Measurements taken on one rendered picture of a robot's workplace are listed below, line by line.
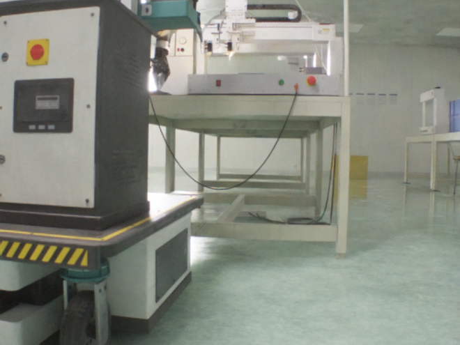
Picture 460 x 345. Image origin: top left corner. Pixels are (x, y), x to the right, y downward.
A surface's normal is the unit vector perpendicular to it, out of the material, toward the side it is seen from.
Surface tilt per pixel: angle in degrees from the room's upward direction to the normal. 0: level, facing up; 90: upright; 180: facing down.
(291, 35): 90
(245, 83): 90
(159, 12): 90
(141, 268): 90
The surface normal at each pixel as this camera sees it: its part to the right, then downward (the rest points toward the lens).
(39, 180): -0.16, 0.02
